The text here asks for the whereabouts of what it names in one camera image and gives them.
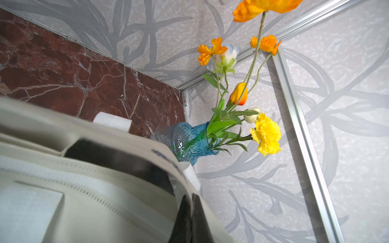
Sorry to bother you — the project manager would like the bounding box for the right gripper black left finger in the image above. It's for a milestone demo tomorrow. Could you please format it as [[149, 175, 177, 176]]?
[[168, 195, 192, 243]]

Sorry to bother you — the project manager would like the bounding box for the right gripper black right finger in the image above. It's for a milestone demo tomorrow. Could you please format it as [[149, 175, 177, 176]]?
[[192, 194, 214, 243]]

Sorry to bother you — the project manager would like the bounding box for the blue glass vase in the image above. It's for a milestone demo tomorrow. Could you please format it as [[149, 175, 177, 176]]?
[[150, 122, 219, 165]]

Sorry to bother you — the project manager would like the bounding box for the artificial flower bouquet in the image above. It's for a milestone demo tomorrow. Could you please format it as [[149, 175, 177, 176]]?
[[198, 1, 301, 156]]

